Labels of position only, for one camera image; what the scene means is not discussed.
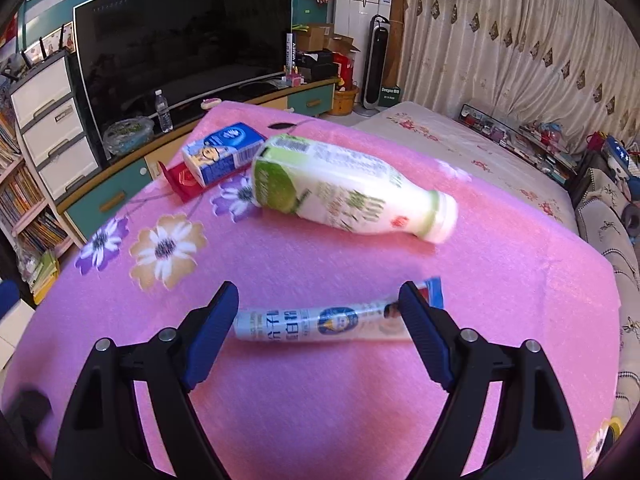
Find black tower fan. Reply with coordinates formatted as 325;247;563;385
362;14;392;110

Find white bottle with green label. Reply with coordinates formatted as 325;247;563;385
250;134;460;246

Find wooden teal television stand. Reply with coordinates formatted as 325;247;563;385
55;77;337;246

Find red wrapper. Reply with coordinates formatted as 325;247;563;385
157;160;206;204

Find beige covered sofa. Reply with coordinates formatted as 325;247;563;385
570;167;640;426

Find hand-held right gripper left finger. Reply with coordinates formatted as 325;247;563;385
54;281;240;480

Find glass bowl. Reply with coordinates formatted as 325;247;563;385
102;117;156;157

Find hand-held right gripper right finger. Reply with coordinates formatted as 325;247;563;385
397;281;583;480

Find floral beige mat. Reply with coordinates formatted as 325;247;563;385
350;101;581;231

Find black television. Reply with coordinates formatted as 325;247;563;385
72;0;296;133

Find small blue milk carton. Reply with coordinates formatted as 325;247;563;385
181;122;268;188

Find bookshelf with books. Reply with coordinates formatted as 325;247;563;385
0;105;76;306

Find white tube with blue end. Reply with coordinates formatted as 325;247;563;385
232;277;446;346

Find pink floral tablecloth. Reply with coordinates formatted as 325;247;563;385
0;101;623;480

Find beige patterned curtain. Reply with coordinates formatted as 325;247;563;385
400;0;640;161

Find clear water bottle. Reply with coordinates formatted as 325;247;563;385
154;90;174;134

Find white plastic drawer unit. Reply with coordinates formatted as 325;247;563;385
7;50;103;201

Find low shelf of toys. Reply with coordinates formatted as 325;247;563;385
459;104;581;186

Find open cardboard boxes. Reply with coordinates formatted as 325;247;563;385
292;24;362;56

